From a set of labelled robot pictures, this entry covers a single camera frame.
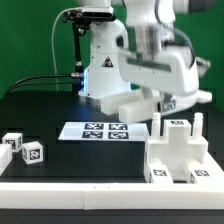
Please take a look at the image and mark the white tagged cube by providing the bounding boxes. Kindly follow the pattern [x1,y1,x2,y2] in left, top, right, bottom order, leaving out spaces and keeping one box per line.
[2,133,23,153]
[22,141,43,164]

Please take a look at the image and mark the white marker sheet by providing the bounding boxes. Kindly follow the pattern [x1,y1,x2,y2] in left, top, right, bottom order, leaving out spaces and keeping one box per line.
[59,122,149,142]

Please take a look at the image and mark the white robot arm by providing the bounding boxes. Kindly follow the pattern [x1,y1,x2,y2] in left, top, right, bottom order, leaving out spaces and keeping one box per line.
[76,0,217,98]

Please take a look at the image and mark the white border rail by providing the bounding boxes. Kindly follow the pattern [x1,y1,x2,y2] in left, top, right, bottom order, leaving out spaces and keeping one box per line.
[0,182,224,210]
[204,153,224,185]
[0,144,12,176]

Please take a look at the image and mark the white chair seat with pegs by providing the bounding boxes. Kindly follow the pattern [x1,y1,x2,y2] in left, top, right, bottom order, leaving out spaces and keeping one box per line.
[143,112,208,183]

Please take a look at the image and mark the black cables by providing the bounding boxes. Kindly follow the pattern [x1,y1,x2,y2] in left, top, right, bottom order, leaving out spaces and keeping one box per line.
[5,73,84,95]

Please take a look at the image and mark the white right border rail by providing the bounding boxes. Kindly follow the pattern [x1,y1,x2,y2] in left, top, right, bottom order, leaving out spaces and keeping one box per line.
[204,153,224,185]

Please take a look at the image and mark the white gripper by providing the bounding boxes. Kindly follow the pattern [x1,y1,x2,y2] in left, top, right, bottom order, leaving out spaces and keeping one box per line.
[118,46,199,96]

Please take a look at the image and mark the black camera on stand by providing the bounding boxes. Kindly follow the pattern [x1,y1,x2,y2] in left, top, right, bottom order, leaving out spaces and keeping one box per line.
[63,6,116,78]

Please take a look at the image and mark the white left border rail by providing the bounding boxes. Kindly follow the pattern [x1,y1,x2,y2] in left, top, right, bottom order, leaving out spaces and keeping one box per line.
[0,144,12,176]

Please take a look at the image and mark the white front border rail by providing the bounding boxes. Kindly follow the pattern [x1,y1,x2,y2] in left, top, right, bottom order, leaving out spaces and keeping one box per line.
[0,182,224,210]

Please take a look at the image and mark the white chair back frame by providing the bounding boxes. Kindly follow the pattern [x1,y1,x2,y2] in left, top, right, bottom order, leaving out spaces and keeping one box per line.
[100,88,212,124]

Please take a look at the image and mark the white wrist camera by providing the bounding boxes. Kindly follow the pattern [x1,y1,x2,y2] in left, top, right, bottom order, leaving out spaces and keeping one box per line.
[196,57,211,78]

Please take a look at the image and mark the white thin cable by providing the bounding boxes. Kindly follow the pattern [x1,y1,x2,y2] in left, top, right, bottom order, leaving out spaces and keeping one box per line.
[50,7,78,92]

